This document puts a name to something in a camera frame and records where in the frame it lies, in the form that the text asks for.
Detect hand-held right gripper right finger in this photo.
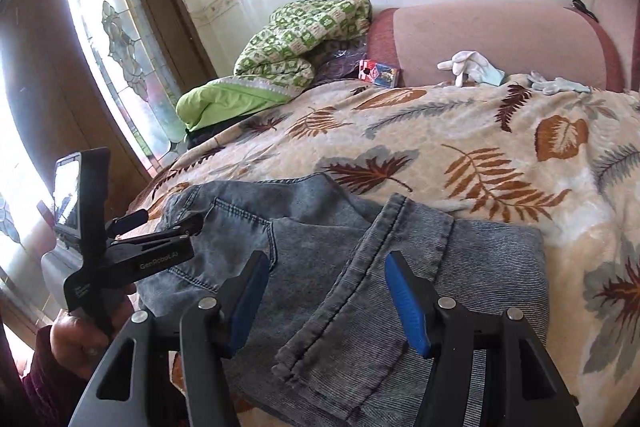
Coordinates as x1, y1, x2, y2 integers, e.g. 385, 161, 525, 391
385, 251, 583, 427

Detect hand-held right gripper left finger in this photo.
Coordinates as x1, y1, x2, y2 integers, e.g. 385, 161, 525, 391
67, 250, 271, 427

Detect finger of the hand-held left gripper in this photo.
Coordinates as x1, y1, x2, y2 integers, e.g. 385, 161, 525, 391
106, 209, 149, 238
142, 213, 205, 243

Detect grey denim pants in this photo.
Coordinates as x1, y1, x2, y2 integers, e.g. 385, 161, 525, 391
137, 172, 546, 427

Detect person's left forearm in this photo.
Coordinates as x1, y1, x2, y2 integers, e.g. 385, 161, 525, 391
20, 324, 86, 427

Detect person's left hand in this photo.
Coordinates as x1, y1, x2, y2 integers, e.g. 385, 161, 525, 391
50, 283, 138, 380

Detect black cloth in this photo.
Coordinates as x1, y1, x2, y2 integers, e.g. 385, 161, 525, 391
185, 117, 241, 148

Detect leaf-print beige blanket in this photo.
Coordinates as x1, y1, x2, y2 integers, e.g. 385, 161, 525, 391
125, 74, 640, 427

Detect stained glass window pane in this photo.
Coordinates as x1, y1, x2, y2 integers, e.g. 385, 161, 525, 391
61, 0, 188, 165

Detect brown wooden door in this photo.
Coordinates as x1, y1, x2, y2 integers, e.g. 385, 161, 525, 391
0, 0, 218, 333

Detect red and blue box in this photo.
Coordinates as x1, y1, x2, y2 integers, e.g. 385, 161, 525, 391
358, 59, 401, 88

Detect green patterned quilt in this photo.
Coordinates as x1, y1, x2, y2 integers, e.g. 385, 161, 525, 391
176, 0, 373, 132

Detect clear plastic bag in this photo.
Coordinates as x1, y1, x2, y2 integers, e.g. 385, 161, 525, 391
312, 42, 371, 85

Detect white glove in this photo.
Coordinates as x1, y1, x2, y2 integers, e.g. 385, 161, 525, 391
527, 72, 592, 96
437, 50, 506, 88

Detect black hair clip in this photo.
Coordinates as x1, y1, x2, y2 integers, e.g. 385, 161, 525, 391
571, 0, 600, 24

